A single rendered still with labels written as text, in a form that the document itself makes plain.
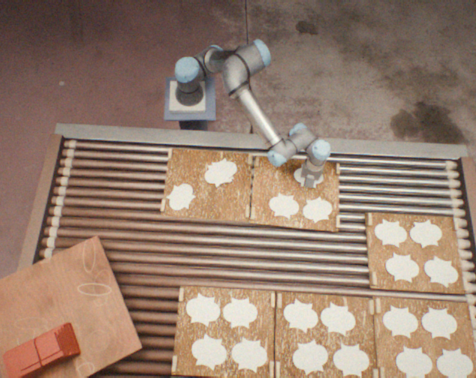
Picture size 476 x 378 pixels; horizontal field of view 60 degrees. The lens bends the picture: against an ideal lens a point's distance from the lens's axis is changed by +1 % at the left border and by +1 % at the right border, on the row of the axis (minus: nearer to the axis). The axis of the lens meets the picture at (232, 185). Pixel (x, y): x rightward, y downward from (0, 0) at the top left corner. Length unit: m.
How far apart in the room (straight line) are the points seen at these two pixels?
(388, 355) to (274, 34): 2.67
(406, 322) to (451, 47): 2.67
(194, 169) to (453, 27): 2.87
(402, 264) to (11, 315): 1.64
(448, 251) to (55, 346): 1.66
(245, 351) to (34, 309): 0.86
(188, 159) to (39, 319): 0.93
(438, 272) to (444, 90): 2.03
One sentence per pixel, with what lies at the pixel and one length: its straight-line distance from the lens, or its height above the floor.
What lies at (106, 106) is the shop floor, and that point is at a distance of 3.39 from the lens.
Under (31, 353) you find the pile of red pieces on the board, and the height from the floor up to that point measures 1.21.
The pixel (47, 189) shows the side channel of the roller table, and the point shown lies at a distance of 2.10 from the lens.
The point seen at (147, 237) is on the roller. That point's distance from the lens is 1.93.
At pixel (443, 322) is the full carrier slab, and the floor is 0.95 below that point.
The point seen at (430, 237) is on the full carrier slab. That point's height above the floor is 0.95.
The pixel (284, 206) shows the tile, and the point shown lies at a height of 0.95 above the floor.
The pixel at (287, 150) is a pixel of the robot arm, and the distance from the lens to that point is 1.71.
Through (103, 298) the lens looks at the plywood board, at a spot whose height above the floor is 1.04.
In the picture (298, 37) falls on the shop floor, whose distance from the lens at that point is 3.72.
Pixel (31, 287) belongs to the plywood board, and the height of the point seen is 1.04.
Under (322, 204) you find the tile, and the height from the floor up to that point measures 0.95.
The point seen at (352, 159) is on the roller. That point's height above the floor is 0.92.
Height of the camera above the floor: 2.76
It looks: 68 degrees down
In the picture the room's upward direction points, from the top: 3 degrees clockwise
